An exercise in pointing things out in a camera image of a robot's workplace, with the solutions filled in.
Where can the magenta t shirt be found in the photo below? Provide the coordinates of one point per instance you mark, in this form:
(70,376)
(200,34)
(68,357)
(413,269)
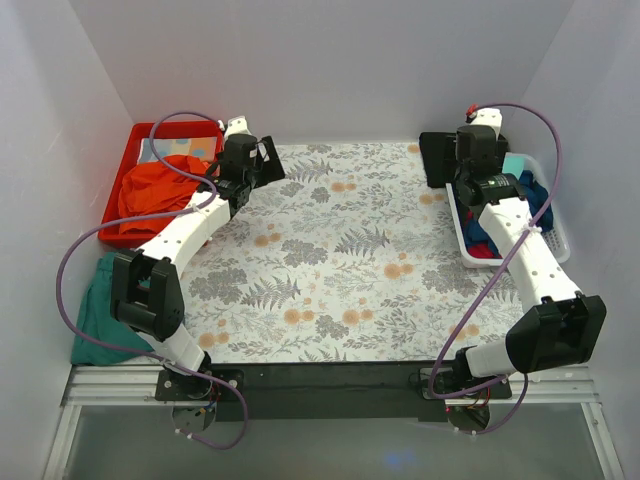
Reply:
(477,241)

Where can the teal t shirt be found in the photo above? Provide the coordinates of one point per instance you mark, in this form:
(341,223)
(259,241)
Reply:
(513,164)

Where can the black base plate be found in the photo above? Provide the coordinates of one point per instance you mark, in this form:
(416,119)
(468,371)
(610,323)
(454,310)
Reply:
(352,390)

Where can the patterned folded cloth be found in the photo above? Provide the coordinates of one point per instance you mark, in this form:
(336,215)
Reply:
(203,148)

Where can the green t shirt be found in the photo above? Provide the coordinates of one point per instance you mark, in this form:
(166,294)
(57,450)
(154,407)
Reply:
(94,319)

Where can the floral table mat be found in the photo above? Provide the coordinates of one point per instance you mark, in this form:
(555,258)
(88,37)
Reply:
(351,257)

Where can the white plastic basket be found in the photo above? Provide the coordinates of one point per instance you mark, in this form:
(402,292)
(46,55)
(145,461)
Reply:
(556,238)

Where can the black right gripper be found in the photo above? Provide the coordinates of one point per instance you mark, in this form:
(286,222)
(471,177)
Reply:
(439,159)

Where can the red plastic bin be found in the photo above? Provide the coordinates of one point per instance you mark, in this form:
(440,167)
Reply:
(140,131)

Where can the orange t shirt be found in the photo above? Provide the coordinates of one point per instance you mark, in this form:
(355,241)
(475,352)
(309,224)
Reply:
(153,188)

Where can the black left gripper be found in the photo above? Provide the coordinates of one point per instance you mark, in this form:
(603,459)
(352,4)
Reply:
(265,156)

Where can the aluminium frame rail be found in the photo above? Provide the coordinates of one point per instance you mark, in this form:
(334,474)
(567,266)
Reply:
(135,385)

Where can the dark blue t shirt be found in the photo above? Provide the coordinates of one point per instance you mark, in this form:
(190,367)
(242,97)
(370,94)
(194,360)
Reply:
(536,196)

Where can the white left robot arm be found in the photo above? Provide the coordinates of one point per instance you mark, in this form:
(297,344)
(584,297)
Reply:
(146,295)

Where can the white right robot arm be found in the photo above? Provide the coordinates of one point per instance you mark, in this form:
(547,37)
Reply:
(561,324)

